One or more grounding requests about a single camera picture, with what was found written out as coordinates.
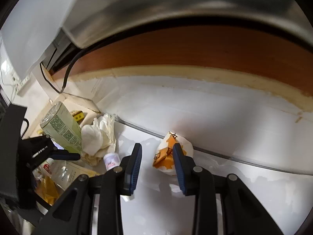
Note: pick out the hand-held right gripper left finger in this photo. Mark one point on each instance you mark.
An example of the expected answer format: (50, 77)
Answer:
(133, 170)

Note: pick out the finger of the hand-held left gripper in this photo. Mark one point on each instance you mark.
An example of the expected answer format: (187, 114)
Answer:
(66, 156)

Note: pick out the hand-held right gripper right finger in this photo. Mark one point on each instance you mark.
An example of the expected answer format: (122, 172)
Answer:
(180, 172)

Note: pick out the orange and white food wrapper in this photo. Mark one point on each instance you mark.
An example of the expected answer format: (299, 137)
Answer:
(165, 160)

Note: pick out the pale green printed can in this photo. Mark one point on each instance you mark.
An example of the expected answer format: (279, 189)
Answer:
(64, 129)

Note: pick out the white printed paper box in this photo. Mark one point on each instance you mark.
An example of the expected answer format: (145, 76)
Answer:
(71, 173)

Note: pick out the white packet red label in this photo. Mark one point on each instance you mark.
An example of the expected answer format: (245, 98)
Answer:
(48, 166)

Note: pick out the small white bottle pink label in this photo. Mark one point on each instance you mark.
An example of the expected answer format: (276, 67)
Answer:
(111, 161)

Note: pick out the crumpled white tissue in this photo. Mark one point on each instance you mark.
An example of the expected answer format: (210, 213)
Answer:
(97, 137)

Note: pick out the yellow plastic wrapper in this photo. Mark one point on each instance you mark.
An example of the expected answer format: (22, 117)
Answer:
(49, 191)

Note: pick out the small yellow box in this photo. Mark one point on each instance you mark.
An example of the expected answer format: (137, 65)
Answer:
(78, 115)

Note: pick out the brown wooden panel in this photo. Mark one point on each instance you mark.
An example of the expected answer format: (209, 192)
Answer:
(195, 51)

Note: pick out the stainless steel range hood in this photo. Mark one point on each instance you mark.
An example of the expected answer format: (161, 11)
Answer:
(185, 2)

